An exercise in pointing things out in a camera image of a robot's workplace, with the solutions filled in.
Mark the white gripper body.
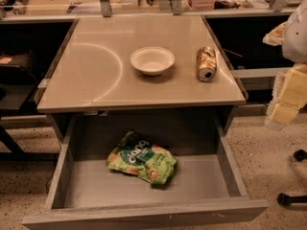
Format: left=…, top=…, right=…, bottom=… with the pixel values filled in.
left=282, top=0, right=307, bottom=63

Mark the black device on shelf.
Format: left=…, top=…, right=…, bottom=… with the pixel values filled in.
left=0, top=0, right=28, bottom=15

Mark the green rice chip bag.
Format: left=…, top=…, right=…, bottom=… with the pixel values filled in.
left=106, top=130, right=177, bottom=185

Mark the black chair base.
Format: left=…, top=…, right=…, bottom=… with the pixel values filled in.
left=276, top=149, right=307, bottom=208

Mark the gold soda can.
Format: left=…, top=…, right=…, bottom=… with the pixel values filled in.
left=196, top=46, right=217, bottom=81

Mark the open grey drawer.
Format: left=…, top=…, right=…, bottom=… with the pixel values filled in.
left=22, top=114, right=268, bottom=230

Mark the grey counter cabinet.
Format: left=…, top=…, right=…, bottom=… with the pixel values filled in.
left=33, top=14, right=249, bottom=142

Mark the white bowl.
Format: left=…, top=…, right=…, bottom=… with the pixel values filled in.
left=130, top=47, right=175, bottom=76

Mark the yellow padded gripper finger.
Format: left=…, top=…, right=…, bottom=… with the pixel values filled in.
left=263, top=22, right=286, bottom=46
left=265, top=64, right=307, bottom=130

